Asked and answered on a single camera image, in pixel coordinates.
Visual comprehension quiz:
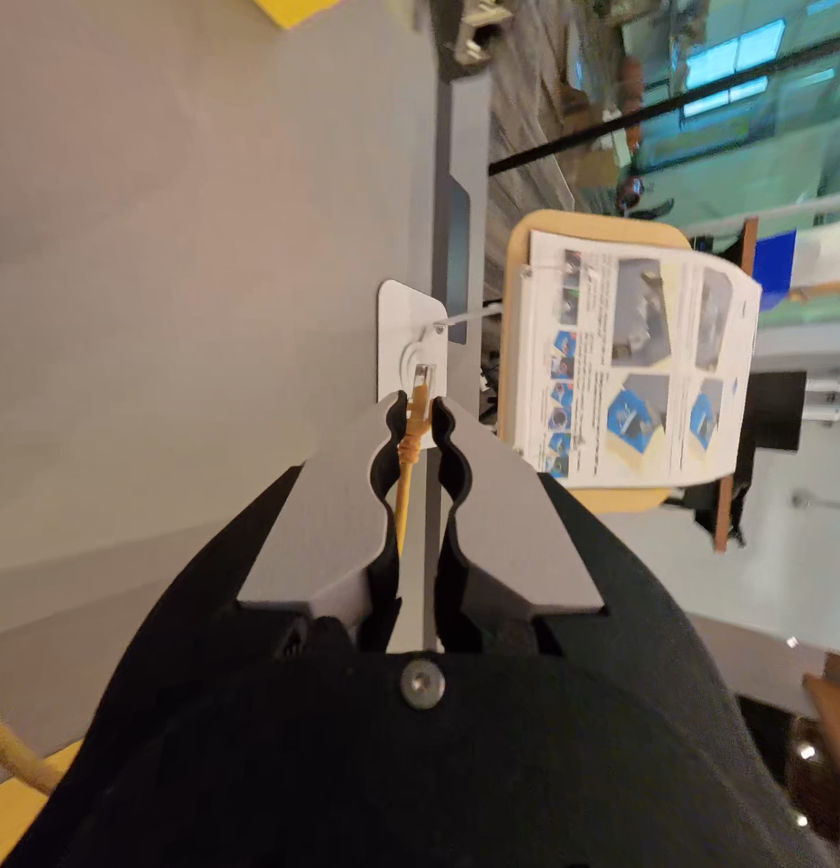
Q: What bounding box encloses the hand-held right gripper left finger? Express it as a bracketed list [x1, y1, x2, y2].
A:
[235, 390, 404, 652]

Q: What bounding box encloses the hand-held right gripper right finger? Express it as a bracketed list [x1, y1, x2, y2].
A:
[430, 396, 608, 653]

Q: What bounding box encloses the yellow ethernet cable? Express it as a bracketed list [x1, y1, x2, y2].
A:
[0, 361, 439, 796]

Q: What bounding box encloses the white stand base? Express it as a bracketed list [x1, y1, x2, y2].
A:
[378, 279, 505, 450]

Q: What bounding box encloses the blue box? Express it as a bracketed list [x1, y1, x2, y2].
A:
[754, 229, 799, 311]

